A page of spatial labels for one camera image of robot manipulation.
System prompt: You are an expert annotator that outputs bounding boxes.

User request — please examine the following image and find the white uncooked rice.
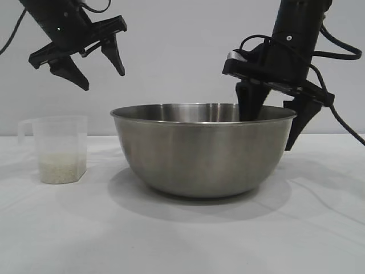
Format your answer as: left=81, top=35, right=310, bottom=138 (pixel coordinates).
left=39, top=152, right=87, bottom=184

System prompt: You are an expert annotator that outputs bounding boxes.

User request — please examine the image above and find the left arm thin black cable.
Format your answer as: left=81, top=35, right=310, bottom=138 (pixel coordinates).
left=81, top=0, right=112, bottom=14

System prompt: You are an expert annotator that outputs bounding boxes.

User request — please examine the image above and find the stainless steel mixing bowl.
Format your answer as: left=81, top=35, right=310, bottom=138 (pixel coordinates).
left=110, top=102, right=298, bottom=199

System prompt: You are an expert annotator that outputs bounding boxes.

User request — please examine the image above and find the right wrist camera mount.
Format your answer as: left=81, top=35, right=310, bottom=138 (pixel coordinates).
left=227, top=42, right=274, bottom=71

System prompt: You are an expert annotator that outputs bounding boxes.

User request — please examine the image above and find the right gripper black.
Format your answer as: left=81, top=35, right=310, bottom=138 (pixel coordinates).
left=222, top=28, right=335, bottom=152

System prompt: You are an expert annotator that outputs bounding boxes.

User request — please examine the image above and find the clear plastic measuring cup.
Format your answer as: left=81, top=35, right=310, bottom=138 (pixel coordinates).
left=18, top=115, right=89, bottom=185

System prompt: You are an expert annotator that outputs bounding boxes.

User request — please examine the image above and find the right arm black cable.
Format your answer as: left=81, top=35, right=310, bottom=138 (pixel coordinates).
left=238, top=24, right=365, bottom=147

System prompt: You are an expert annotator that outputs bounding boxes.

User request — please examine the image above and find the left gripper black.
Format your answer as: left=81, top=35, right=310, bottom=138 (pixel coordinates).
left=18, top=0, right=127, bottom=92

